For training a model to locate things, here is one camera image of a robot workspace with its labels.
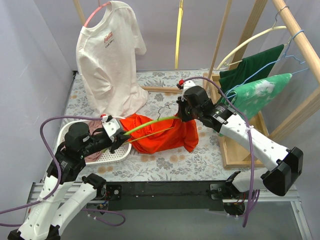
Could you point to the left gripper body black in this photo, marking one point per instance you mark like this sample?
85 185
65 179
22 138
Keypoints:
116 140

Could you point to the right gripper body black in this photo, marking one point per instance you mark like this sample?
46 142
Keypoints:
183 113

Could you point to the green hanger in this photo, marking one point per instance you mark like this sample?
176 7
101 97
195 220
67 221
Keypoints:
159 119

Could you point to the orange t shirt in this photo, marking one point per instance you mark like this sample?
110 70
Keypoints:
161 136

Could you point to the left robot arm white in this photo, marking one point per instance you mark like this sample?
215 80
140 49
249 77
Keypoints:
48 217

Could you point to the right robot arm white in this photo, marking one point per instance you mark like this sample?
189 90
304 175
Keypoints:
282 166

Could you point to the cream hanger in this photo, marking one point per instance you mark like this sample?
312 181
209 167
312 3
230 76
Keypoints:
244 44

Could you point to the yellow hanger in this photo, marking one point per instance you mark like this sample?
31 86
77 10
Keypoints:
178 33

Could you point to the white Coca-Cola t shirt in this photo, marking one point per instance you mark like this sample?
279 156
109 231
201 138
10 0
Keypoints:
106 61

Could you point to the pink hanger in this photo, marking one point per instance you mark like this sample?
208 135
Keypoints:
100 7

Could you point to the pink garment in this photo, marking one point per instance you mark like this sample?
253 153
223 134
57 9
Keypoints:
85 138

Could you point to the white laundry basket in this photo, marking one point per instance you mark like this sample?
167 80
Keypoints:
105 157

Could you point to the light green tie-dye garment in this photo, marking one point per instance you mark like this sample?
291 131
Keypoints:
251 97

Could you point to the floral table cloth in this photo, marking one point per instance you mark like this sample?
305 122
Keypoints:
204 163

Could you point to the dark green garment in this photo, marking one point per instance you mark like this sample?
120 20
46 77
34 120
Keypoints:
248 66

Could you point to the wooden clothes rack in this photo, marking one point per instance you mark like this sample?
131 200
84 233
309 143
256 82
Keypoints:
302 85

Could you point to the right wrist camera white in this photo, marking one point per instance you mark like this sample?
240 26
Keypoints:
185 84

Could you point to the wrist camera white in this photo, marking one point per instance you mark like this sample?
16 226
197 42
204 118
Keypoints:
112 125
185 84

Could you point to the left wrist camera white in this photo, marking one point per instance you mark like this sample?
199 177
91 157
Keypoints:
112 125

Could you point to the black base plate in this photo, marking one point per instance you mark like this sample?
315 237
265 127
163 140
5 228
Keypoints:
173 195

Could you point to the blue wire hanger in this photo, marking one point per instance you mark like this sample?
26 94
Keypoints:
284 56

